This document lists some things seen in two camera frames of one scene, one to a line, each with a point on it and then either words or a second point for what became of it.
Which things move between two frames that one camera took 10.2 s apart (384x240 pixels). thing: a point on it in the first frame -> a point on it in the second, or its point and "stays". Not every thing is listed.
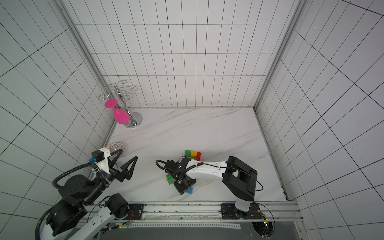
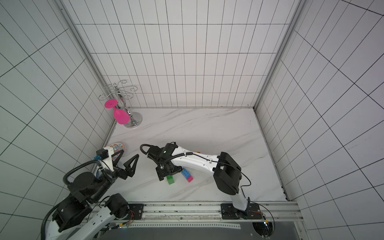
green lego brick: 170,179 stays
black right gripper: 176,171 -> 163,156
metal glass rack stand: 135,119 stays
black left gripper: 126,173 stays
